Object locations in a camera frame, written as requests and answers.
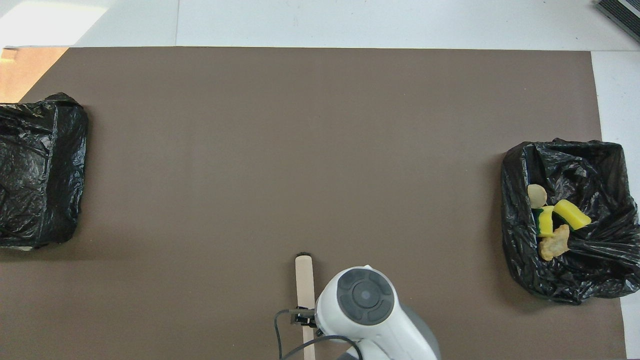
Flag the rumpled black trash bag bin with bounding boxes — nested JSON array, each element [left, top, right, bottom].
[[501, 138, 640, 305]]

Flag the dark ribbed panel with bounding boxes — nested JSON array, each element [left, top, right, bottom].
[[594, 0, 640, 43]]

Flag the yellow sponge piece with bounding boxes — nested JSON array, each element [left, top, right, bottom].
[[552, 199, 592, 231]]

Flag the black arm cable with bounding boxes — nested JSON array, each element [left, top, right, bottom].
[[273, 308, 363, 360]]

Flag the striped croissant bread piece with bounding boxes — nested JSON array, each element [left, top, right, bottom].
[[527, 183, 548, 209]]

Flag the green and yellow sponge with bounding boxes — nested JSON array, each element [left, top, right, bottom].
[[532, 205, 556, 238]]

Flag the black bag covered cardboard box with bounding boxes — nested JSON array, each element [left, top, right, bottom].
[[0, 92, 89, 249]]

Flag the brown table mat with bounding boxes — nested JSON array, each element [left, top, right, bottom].
[[0, 47, 627, 360]]

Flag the beige hand brush black bristles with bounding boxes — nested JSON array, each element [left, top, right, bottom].
[[294, 252, 317, 360]]

